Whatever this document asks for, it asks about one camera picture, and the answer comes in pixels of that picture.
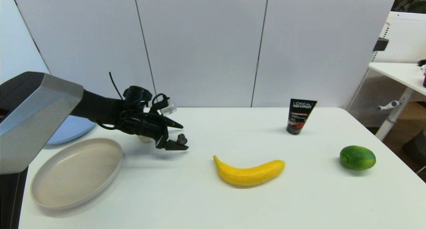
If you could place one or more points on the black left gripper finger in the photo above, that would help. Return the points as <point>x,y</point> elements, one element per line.
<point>174,145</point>
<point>172,123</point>

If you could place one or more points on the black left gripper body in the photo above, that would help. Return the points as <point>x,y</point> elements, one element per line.
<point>149,127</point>

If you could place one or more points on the dark coffee capsule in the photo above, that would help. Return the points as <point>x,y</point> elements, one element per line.
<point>181,138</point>

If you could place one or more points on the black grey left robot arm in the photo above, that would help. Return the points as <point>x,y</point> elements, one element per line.
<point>36,115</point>

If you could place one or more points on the white orange toy bun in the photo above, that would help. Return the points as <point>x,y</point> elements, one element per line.
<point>145,139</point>

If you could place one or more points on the blue round plate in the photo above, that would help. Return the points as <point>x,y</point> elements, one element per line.
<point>73,130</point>

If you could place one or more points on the yellow banana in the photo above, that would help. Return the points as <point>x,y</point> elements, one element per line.
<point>248,174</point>

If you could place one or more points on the beige oval plate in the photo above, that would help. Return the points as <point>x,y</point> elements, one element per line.
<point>76,172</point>

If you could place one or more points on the black face wash tube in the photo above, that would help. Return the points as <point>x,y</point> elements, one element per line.
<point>299,117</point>

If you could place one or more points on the green lime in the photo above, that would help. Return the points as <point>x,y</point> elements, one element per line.
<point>357,157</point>

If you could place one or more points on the black clamp on panel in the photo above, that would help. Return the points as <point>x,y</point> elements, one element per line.
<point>380,44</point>

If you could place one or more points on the white side desk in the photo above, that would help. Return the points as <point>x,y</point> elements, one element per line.
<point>399,74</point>

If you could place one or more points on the white pegboard panel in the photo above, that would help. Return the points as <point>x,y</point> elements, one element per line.
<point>406,39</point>

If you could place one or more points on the dark bottle on desk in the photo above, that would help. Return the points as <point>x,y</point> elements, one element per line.
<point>424,76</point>

